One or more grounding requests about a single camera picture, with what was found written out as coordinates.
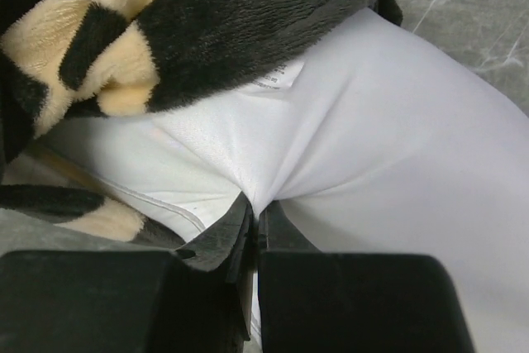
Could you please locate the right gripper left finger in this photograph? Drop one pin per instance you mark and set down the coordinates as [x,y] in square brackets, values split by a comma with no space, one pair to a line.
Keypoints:
[193,299]

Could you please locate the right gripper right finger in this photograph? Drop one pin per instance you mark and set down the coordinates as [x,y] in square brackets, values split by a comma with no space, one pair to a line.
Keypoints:
[312,301]

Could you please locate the white pillow insert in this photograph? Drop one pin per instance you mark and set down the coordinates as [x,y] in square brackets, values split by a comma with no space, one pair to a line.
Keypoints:
[382,144]

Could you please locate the black floral plush pillowcase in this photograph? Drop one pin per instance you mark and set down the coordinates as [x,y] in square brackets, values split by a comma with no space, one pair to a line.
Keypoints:
[113,58]

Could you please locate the white pillow care label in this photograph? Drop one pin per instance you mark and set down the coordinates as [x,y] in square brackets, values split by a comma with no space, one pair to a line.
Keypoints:
[279,78]

